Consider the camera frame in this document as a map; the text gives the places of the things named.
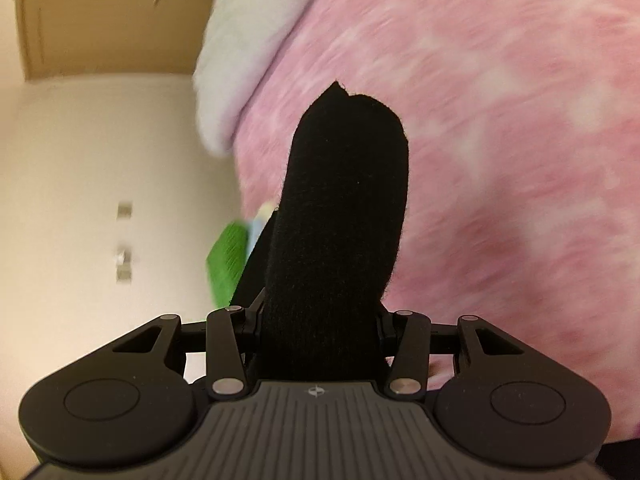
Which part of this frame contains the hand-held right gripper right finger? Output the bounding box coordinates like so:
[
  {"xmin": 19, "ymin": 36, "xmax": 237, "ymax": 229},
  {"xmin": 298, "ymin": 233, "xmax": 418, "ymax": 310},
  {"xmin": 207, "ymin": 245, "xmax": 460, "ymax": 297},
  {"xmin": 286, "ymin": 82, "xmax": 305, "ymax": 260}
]
[{"xmin": 375, "ymin": 306, "xmax": 527, "ymax": 402}]

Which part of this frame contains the light brown wooden door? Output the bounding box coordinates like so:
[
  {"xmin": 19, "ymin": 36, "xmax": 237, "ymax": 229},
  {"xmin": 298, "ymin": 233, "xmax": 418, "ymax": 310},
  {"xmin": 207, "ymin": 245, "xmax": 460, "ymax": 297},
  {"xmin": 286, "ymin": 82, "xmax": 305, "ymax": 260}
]
[{"xmin": 14, "ymin": 0, "xmax": 224, "ymax": 82}]

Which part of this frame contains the pale blue cloth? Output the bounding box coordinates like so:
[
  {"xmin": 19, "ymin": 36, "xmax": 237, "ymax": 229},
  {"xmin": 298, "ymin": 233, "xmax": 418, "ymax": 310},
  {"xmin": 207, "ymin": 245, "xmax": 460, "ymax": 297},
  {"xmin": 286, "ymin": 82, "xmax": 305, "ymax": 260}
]
[{"xmin": 247, "ymin": 202, "xmax": 277, "ymax": 257}]

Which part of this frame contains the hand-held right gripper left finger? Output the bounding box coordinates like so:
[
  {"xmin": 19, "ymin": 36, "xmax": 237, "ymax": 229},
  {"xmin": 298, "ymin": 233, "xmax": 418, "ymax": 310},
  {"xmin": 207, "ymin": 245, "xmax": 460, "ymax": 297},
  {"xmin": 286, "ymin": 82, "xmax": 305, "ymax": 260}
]
[{"xmin": 112, "ymin": 287, "xmax": 268, "ymax": 402}]

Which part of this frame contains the pink fleece blanket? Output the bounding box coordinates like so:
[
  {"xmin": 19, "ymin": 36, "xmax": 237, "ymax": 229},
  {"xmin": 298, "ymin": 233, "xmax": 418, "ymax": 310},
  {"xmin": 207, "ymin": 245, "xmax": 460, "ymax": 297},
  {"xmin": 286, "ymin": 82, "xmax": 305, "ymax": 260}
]
[{"xmin": 232, "ymin": 0, "xmax": 640, "ymax": 442}]

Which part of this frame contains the green cloth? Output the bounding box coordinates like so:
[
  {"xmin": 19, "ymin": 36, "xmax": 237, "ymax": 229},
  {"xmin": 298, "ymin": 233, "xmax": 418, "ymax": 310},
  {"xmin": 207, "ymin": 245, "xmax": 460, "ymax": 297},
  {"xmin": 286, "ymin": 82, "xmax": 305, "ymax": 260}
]
[{"xmin": 206, "ymin": 220, "xmax": 252, "ymax": 307}]

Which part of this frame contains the black cloth garment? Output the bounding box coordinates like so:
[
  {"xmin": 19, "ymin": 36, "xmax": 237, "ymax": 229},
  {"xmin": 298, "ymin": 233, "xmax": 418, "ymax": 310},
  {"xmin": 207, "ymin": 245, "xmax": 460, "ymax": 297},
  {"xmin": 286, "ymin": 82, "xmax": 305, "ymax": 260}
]
[{"xmin": 232, "ymin": 80, "xmax": 411, "ymax": 383}]

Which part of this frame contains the white pillow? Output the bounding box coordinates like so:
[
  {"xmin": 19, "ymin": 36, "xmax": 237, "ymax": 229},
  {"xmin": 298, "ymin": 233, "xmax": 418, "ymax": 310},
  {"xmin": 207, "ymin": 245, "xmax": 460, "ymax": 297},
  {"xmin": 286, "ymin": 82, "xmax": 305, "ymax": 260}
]
[{"xmin": 192, "ymin": 0, "xmax": 347, "ymax": 157}]

